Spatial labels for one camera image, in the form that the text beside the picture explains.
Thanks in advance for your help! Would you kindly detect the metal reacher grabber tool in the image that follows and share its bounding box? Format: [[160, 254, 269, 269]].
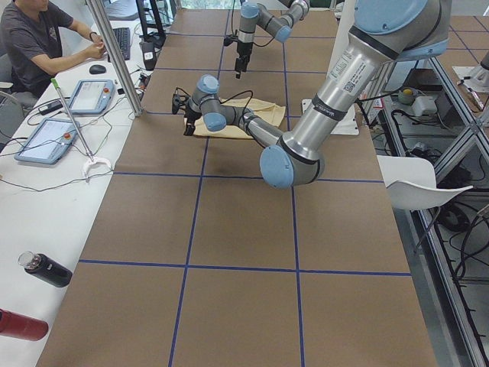
[[50, 78, 112, 182]]

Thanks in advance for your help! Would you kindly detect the aluminium frame post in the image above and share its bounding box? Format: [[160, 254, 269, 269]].
[[86, 0, 143, 117]]

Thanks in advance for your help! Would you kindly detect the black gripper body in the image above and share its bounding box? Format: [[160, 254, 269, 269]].
[[237, 41, 253, 60], [184, 106, 202, 125]]

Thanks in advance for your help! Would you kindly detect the upper teach pendant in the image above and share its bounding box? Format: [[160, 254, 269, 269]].
[[68, 80, 115, 115]]

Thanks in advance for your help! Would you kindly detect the black computer mouse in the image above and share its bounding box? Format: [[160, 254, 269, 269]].
[[89, 64, 106, 75]]

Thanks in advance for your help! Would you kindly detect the white camera mast pedestal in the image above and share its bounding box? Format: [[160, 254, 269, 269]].
[[326, 1, 358, 135]]

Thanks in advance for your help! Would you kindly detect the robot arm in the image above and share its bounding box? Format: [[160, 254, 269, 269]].
[[228, 0, 310, 79], [172, 1, 452, 188]]

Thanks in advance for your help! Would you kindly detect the beige long-sleeve printed shirt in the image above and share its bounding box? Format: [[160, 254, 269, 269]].
[[193, 98, 286, 139]]

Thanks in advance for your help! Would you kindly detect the teach pendant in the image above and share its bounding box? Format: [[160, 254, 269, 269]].
[[15, 118, 77, 165], [68, 80, 115, 115]]

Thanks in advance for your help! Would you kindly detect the white paper sheet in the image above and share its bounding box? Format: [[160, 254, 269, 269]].
[[377, 155, 473, 210]]

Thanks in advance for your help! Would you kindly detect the black water bottle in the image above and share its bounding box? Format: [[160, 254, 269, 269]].
[[18, 251, 73, 287]]

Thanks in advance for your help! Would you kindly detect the black keyboard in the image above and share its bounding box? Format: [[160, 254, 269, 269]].
[[112, 27, 131, 60]]

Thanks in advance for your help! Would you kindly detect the seated person in grey shirt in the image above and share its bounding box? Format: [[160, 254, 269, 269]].
[[1, 0, 105, 98]]

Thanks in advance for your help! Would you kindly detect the red water bottle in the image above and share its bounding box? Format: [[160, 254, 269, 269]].
[[1, 310, 49, 341]]

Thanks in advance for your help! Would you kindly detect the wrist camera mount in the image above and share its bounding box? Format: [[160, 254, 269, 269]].
[[223, 34, 238, 47], [171, 87, 190, 115]]

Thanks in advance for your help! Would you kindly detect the lower teach pendant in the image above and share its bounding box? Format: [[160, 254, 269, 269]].
[[15, 118, 77, 165]]

